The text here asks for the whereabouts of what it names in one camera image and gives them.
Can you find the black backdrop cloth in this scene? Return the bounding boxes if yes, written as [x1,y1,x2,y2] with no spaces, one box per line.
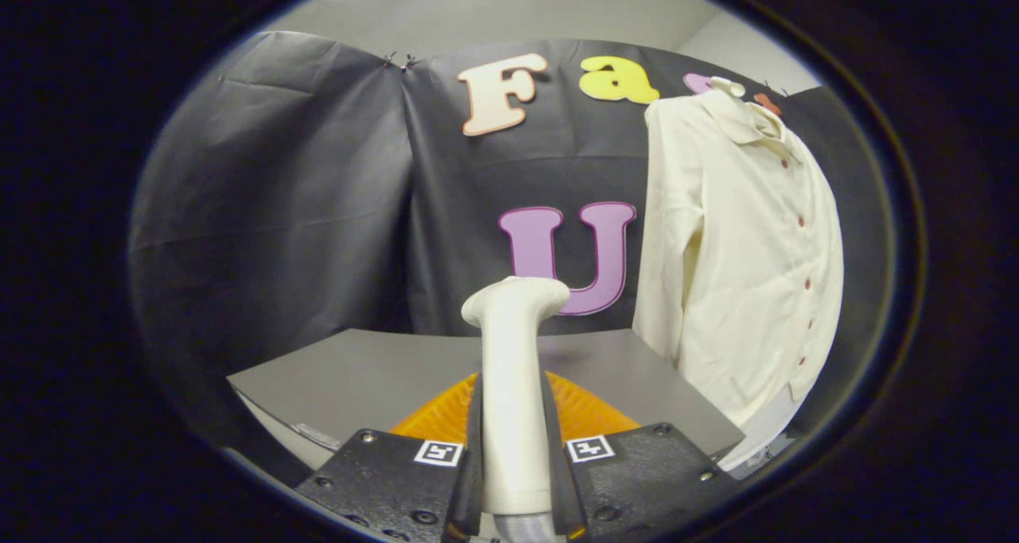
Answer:
[127,32,896,448]

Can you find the grey top white cabinet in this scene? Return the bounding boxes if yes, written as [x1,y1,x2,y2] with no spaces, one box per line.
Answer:
[227,328,746,480]

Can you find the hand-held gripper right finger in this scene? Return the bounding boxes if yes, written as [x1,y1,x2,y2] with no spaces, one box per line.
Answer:
[541,370,743,542]

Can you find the white ironing form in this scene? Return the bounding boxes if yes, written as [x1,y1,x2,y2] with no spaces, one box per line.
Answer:
[719,384,802,472]

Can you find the cream button-up shirt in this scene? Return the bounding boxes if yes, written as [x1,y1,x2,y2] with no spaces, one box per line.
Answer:
[633,81,845,428]

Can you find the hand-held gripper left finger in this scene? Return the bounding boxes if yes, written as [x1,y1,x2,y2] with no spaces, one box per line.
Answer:
[295,372,485,543]

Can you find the white garment steamer head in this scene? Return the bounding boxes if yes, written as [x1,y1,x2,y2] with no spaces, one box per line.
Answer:
[461,276,571,517]

